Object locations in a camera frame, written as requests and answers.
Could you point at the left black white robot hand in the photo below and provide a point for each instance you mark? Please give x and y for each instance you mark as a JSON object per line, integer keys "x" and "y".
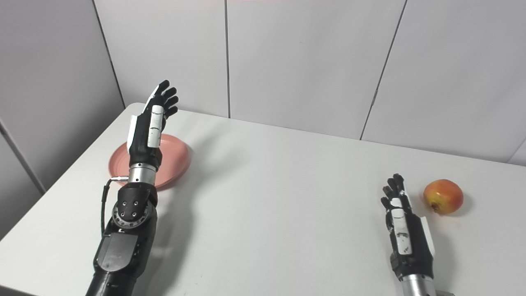
{"x": 144, "y": 131}

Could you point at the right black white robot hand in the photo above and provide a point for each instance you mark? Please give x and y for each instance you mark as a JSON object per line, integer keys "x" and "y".
{"x": 409, "y": 242}

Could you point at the pink plastic plate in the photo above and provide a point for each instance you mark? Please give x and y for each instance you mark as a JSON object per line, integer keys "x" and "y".
{"x": 174, "y": 158}

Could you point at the red yellow apple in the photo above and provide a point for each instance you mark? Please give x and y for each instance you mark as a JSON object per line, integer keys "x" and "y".
{"x": 444, "y": 196}

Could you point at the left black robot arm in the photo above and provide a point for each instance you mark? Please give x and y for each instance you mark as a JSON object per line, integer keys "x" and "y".
{"x": 125, "y": 230}

